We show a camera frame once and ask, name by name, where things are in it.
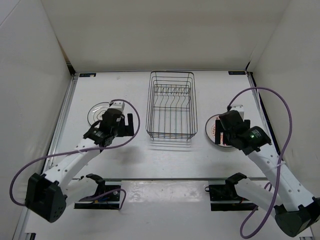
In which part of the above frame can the white plate red pattern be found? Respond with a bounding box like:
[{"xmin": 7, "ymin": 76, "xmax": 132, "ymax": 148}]
[{"xmin": 204, "ymin": 114, "xmax": 236, "ymax": 152}]

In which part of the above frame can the white plate spiral pattern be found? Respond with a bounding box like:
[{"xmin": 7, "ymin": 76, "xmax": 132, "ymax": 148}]
[{"xmin": 87, "ymin": 101, "xmax": 110, "ymax": 126}]

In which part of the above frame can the wire dish rack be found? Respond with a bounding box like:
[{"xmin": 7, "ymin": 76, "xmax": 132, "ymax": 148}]
[{"xmin": 145, "ymin": 70, "xmax": 198, "ymax": 142}]

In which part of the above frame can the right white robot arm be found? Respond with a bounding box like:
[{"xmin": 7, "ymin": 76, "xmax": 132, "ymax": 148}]
[{"xmin": 215, "ymin": 110, "xmax": 320, "ymax": 238}]

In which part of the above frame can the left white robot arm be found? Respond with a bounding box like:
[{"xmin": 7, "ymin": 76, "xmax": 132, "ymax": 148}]
[{"xmin": 25, "ymin": 101, "xmax": 135, "ymax": 223}]

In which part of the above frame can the right blue corner label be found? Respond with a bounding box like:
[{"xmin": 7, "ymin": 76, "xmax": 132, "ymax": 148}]
[{"xmin": 228, "ymin": 70, "xmax": 246, "ymax": 76}]

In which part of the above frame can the blue corner label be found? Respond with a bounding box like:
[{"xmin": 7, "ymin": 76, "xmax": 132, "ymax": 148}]
[
  {"xmin": 228, "ymin": 70, "xmax": 246, "ymax": 76},
  {"xmin": 79, "ymin": 73, "xmax": 97, "ymax": 78}
]

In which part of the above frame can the left blue corner label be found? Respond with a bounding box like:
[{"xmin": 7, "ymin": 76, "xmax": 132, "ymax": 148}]
[{"xmin": 79, "ymin": 73, "xmax": 97, "ymax": 78}]

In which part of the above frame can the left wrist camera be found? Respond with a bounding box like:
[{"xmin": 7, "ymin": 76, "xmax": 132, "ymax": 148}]
[{"xmin": 108, "ymin": 100, "xmax": 125, "ymax": 113}]

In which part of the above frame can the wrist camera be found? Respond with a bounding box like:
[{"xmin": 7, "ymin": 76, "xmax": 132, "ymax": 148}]
[
  {"xmin": 108, "ymin": 100, "xmax": 125, "ymax": 113},
  {"xmin": 230, "ymin": 104, "xmax": 245, "ymax": 120}
]

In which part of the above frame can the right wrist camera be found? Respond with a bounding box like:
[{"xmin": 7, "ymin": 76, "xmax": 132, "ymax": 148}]
[{"xmin": 230, "ymin": 104, "xmax": 245, "ymax": 120}]

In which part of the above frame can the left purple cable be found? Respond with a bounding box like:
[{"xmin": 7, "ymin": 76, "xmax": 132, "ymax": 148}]
[{"xmin": 9, "ymin": 99, "xmax": 141, "ymax": 211}]

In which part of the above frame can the purple cable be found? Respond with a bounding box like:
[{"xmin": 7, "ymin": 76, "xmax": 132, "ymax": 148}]
[
  {"xmin": 9, "ymin": 99, "xmax": 141, "ymax": 211},
  {"xmin": 239, "ymin": 86, "xmax": 292, "ymax": 238}
]

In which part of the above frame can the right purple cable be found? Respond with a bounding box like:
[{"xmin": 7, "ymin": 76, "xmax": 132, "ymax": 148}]
[{"xmin": 239, "ymin": 86, "xmax": 292, "ymax": 238}]

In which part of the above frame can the left aluminium rail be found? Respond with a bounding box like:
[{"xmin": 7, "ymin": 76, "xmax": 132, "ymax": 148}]
[{"xmin": 37, "ymin": 72, "xmax": 79, "ymax": 181}]

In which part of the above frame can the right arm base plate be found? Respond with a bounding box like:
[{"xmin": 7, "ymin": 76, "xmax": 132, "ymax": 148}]
[{"xmin": 205, "ymin": 184, "xmax": 256, "ymax": 212}]

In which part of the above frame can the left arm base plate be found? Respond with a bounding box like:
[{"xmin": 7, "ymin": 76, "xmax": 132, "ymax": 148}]
[{"xmin": 73, "ymin": 184, "xmax": 126, "ymax": 210}]

